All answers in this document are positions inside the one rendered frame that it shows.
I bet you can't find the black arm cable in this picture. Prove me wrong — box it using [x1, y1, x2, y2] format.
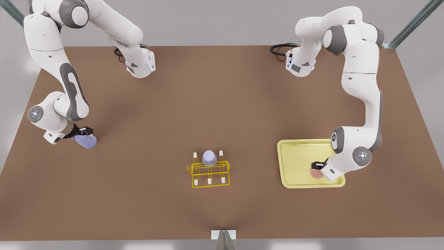
[114, 44, 147, 63]
[270, 43, 299, 63]

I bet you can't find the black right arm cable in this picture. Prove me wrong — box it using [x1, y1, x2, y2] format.
[114, 44, 147, 63]

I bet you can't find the lavender cup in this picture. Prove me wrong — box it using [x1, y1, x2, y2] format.
[202, 150, 218, 167]
[74, 134, 97, 149]

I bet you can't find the yellow wire cup rack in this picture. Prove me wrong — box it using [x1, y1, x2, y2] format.
[187, 150, 231, 189]

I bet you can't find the silver frame post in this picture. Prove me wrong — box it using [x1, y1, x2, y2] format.
[211, 230, 237, 250]
[0, 0, 25, 27]
[383, 0, 444, 50]

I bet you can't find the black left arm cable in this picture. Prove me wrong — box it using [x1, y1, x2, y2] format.
[270, 43, 299, 63]

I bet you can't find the yellow tray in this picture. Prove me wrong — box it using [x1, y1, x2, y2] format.
[277, 139, 346, 189]

